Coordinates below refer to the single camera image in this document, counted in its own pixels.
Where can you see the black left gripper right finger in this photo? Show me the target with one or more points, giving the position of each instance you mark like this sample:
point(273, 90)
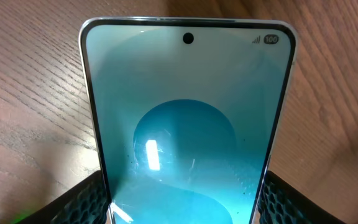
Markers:
point(280, 203)

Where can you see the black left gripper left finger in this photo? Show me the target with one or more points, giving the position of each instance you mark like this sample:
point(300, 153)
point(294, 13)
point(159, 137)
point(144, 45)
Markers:
point(85, 203)

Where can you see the blue screen Galaxy smartphone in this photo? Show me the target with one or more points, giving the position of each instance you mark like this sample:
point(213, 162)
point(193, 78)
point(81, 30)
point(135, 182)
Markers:
point(185, 113)

